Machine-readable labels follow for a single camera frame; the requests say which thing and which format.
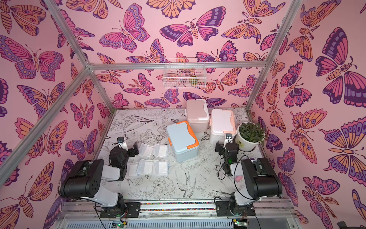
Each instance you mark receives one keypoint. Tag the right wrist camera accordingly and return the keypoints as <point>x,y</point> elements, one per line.
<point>228,139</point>

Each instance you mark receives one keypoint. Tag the white wire wall basket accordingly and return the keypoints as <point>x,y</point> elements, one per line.
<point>178,70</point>

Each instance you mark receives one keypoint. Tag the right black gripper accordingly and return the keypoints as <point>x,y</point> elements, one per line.
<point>222,148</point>

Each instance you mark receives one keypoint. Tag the beige pink first aid box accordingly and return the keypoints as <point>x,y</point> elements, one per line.
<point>197,115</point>

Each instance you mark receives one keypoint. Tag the white pink medicine chest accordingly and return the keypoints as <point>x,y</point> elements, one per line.
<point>222,122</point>

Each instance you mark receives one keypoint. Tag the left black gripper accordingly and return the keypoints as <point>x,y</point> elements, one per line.
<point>136,151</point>

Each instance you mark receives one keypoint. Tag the blue orange first aid box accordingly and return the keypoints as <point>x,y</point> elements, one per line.
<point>183,140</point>

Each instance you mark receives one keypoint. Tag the green toy in basket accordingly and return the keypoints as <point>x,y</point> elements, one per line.
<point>193,80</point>

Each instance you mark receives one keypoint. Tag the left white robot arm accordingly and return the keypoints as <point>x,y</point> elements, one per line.
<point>85,181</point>

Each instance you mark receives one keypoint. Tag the potted green plant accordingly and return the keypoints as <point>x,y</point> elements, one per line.
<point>249,135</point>

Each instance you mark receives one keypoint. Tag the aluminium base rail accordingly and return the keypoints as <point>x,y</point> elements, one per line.
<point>207,213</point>

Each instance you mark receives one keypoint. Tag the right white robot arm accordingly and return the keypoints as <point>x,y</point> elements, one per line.
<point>258,175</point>

